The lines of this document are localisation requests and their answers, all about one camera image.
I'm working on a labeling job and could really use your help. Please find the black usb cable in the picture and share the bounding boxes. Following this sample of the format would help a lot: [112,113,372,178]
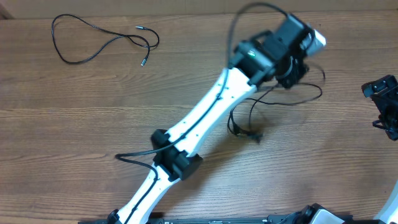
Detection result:
[50,13,160,67]
[226,60,326,144]

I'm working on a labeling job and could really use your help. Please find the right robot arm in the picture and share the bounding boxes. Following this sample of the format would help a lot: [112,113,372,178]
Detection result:
[361,75,397,223]

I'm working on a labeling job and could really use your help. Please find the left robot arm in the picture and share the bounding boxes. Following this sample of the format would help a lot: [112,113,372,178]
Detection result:
[108,14,326,223]

